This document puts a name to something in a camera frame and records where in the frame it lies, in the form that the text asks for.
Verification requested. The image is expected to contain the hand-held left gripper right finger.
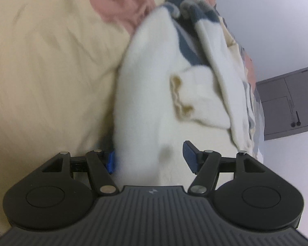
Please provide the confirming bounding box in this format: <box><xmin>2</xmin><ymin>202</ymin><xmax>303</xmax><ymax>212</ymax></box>
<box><xmin>182</xmin><ymin>140</ymin><xmax>266</xmax><ymax>196</ymax></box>

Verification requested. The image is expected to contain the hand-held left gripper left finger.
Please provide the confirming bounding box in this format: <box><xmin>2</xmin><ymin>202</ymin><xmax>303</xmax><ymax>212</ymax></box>
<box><xmin>41</xmin><ymin>150</ymin><xmax>120</xmax><ymax>195</ymax></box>

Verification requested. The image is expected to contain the white fleece garment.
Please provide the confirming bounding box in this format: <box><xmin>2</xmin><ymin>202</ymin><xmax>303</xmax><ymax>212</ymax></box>
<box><xmin>113</xmin><ymin>0</ymin><xmax>258</xmax><ymax>187</ymax></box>

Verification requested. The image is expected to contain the grey door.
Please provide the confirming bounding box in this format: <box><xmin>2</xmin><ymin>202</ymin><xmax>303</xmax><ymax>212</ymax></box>
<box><xmin>256</xmin><ymin>64</ymin><xmax>308</xmax><ymax>141</ymax></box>

